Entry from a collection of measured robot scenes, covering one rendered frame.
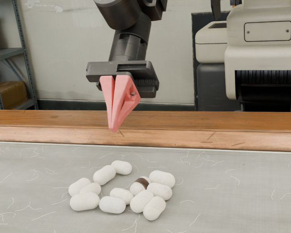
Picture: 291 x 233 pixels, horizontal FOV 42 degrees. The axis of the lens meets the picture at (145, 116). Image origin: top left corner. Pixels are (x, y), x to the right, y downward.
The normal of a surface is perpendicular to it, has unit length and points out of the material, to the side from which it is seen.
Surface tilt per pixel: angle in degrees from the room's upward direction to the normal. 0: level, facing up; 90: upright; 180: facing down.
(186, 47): 89
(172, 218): 0
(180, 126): 0
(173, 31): 90
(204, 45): 90
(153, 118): 0
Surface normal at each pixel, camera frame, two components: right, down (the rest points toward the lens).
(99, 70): -0.25, -0.47
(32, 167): -0.09, -0.93
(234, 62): -0.34, 0.49
